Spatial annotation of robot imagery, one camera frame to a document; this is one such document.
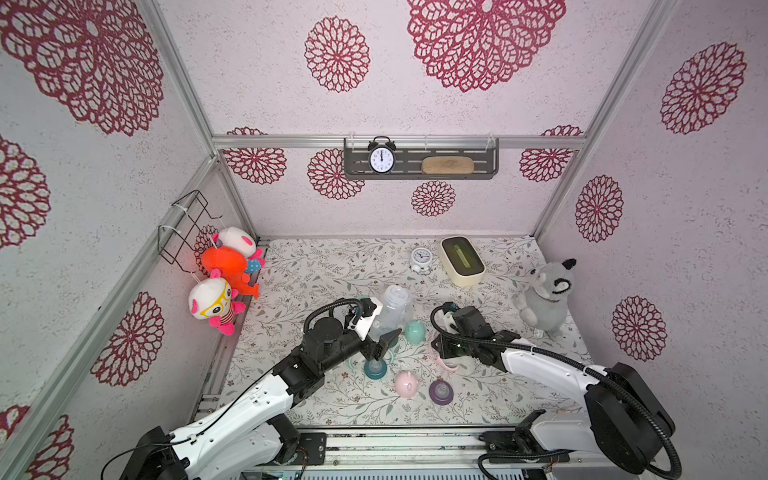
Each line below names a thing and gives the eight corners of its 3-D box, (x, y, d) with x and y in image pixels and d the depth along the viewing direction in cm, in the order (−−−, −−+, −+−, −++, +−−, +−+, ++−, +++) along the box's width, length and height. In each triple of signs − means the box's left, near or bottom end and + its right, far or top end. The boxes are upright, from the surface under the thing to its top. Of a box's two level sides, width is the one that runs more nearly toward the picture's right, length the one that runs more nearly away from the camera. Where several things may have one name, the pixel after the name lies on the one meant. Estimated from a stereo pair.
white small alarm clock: (411, 273, 112) (412, 266, 109) (410, 255, 118) (411, 247, 115) (432, 273, 112) (434, 266, 109) (430, 255, 118) (431, 247, 115)
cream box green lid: (443, 286, 108) (446, 275, 103) (437, 248, 120) (440, 236, 115) (482, 286, 108) (487, 275, 103) (472, 248, 120) (476, 236, 115)
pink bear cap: (394, 397, 84) (395, 392, 80) (394, 377, 87) (394, 371, 84) (417, 397, 84) (419, 392, 80) (416, 377, 87) (417, 371, 84)
